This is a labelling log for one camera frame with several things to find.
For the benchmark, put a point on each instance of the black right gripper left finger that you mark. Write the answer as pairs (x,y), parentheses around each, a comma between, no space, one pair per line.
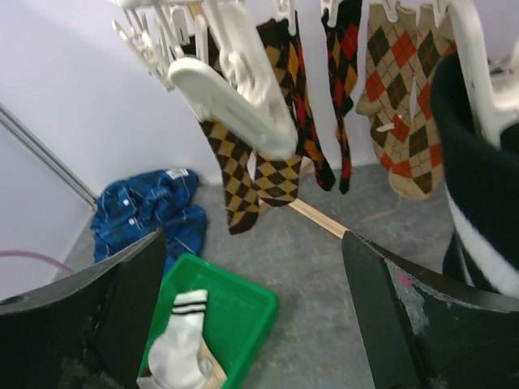
(87,330)

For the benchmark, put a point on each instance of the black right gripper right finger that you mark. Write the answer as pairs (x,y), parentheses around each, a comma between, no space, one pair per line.
(423,330)

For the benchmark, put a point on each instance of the white black-striped sock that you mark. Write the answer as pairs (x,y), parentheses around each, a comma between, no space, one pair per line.
(173,356)

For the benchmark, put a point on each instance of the white sock drying hanger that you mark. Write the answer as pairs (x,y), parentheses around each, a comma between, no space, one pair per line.
(230,77)

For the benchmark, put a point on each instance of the blue plaid shirt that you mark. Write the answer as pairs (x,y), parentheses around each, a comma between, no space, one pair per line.
(132,208)

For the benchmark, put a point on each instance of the green plastic tray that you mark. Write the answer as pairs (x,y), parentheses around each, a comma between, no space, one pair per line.
(240,314)

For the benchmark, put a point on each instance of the tan orange argyle sock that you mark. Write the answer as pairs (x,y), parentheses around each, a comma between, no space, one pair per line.
(389,74)
(421,169)

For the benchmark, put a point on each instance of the black white-striped sock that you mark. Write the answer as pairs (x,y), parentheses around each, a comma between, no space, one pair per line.
(481,187)

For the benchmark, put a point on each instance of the brown yellow argyle sock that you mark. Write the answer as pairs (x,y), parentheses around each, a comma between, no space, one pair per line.
(276,181)
(232,154)

